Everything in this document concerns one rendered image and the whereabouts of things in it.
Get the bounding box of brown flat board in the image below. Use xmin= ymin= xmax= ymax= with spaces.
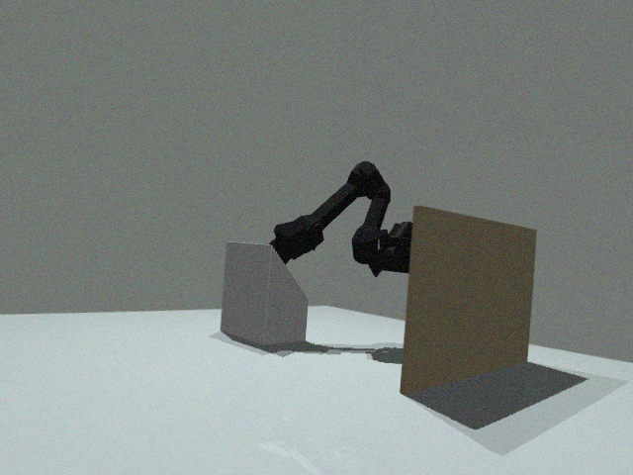
xmin=400 ymin=205 xmax=536 ymax=395

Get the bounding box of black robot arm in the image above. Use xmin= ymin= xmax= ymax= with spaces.
xmin=269 ymin=161 xmax=412 ymax=277

